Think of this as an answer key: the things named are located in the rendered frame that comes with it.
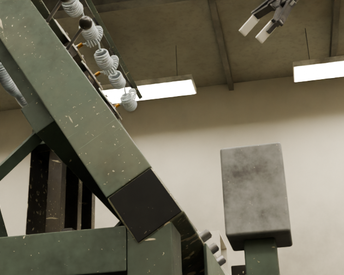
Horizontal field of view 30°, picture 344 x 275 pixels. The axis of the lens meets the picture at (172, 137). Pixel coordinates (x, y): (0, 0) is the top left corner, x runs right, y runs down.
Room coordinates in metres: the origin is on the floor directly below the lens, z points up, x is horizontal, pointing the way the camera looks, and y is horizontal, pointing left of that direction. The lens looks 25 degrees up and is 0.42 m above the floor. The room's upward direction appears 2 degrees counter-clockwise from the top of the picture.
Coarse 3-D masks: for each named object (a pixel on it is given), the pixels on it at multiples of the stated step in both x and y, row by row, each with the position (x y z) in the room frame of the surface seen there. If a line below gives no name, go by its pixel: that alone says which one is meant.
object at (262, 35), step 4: (268, 24) 1.67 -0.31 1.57; (264, 28) 1.68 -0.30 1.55; (260, 32) 1.69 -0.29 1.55; (264, 32) 1.69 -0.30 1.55; (256, 36) 1.70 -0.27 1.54; (260, 36) 1.69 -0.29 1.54; (264, 36) 1.70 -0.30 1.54; (268, 36) 1.70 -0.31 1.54; (260, 40) 1.70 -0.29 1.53; (264, 40) 1.71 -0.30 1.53
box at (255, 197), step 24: (264, 144) 1.15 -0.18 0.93; (240, 168) 1.16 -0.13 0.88; (264, 168) 1.15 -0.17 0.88; (240, 192) 1.16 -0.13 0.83; (264, 192) 1.15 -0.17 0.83; (240, 216) 1.16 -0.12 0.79; (264, 216) 1.15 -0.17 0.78; (288, 216) 1.14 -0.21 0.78; (240, 240) 1.19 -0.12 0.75; (288, 240) 1.21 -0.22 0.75
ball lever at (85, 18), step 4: (84, 16) 1.43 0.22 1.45; (88, 16) 1.44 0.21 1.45; (80, 20) 1.44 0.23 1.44; (84, 20) 1.43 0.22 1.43; (88, 20) 1.44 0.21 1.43; (80, 24) 1.44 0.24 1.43; (84, 24) 1.44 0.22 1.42; (88, 24) 1.44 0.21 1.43; (92, 24) 1.45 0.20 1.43; (80, 28) 1.46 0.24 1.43; (84, 28) 1.45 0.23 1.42; (88, 28) 1.45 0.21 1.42; (76, 32) 1.47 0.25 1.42; (80, 32) 1.47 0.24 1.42; (76, 36) 1.48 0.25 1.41; (72, 40) 1.49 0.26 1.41; (68, 44) 1.50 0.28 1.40; (72, 44) 1.50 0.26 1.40; (68, 48) 1.50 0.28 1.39
